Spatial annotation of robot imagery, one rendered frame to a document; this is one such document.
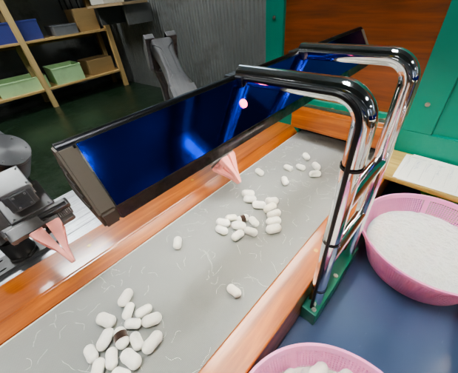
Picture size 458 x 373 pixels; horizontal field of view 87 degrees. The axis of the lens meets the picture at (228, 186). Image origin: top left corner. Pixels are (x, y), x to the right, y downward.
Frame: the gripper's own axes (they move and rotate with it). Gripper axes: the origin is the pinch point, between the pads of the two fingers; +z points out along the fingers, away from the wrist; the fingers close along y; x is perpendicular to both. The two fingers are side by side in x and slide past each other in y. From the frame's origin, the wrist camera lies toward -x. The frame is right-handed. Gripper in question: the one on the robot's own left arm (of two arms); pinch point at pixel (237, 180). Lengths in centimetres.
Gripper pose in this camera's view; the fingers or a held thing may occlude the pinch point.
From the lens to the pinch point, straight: 62.6
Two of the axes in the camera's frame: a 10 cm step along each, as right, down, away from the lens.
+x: -4.0, 3.5, 8.5
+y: 6.8, -5.0, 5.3
